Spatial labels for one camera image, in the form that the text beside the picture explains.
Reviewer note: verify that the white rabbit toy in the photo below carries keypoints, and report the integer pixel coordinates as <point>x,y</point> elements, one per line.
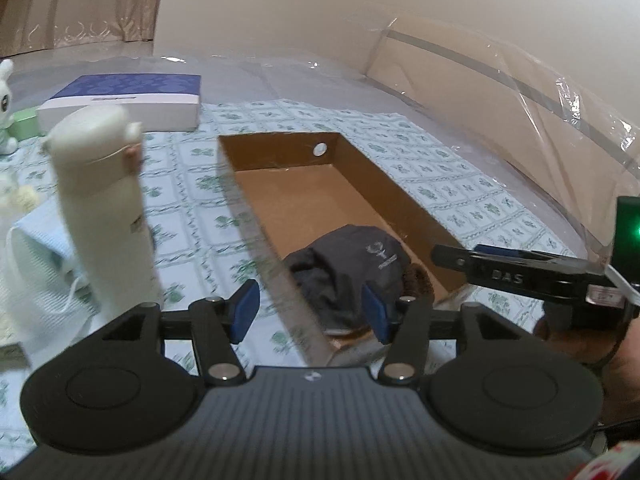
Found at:
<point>5,105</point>

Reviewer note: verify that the blue and white flat box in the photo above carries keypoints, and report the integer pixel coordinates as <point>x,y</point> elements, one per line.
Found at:
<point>127,100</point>

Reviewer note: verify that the blue face mask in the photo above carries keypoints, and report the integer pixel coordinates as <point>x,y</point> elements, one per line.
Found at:
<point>47,232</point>

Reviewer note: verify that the person's red patterned clothing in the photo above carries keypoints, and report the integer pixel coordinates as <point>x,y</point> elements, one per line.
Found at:
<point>607,462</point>

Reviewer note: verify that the cream fluffy plush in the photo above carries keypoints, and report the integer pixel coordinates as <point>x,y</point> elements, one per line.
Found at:
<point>17,197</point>

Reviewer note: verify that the dark grey cloth cap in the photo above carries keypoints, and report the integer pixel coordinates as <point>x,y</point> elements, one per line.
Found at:
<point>350,272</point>

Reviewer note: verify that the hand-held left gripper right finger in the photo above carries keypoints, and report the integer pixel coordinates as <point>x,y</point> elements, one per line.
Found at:
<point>376,312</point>

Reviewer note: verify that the small green box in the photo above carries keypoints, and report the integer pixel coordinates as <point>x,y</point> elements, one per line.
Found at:
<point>25,124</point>

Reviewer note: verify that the person's right hand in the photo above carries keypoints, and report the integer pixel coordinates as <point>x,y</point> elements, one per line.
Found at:
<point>570,347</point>

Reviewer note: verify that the brown cardboard box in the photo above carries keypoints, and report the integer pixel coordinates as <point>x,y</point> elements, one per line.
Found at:
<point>320,195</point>

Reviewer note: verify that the white cloth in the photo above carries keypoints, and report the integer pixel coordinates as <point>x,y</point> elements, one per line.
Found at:
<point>30,290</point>

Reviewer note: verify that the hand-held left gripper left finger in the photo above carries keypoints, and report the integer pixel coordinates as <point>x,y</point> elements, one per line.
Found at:
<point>246,310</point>

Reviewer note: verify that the clear plastic sheet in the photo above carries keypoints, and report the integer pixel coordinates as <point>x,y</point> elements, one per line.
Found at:
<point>525,110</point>

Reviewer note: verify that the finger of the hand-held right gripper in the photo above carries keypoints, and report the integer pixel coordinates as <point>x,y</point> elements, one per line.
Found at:
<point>505,251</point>
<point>500,276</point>

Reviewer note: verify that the brown fuzzy cloth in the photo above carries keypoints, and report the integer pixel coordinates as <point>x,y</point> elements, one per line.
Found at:
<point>417,282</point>

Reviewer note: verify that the white bottle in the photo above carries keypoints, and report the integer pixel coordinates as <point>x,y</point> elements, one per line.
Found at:
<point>107,210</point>

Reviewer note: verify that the beige curtain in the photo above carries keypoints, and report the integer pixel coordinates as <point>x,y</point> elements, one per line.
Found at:
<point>75,0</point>

